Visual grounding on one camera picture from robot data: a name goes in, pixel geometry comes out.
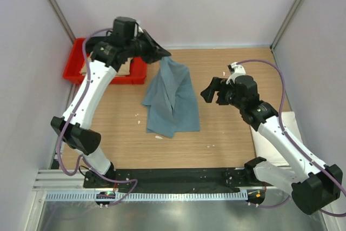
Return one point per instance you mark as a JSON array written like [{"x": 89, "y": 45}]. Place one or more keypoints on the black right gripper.
[{"x": 208, "y": 93}]

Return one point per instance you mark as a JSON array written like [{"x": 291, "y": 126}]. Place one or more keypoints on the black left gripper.
[{"x": 155, "y": 52}]

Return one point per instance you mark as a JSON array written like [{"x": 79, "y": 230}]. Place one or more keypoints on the blue t-shirt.
[{"x": 171, "y": 101}]

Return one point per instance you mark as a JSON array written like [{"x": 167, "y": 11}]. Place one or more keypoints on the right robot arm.
[{"x": 313, "y": 184}]

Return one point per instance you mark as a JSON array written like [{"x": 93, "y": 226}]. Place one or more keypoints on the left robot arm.
[{"x": 73, "y": 127}]

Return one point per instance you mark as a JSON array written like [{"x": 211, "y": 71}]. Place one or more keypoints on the beige folded t-shirt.
[{"x": 124, "y": 70}]

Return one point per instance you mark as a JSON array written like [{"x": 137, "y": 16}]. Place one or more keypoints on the white folded t-shirt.
[{"x": 268, "y": 144}]

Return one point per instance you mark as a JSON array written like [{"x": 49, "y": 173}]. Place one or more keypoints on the red plastic bin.
[{"x": 75, "y": 62}]

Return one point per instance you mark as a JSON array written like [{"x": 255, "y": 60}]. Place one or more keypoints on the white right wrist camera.
[{"x": 236, "y": 70}]

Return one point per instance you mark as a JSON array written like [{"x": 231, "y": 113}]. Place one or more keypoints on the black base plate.
[{"x": 175, "y": 180}]

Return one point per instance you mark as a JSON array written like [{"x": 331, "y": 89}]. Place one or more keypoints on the slotted cable duct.
[{"x": 100, "y": 196}]

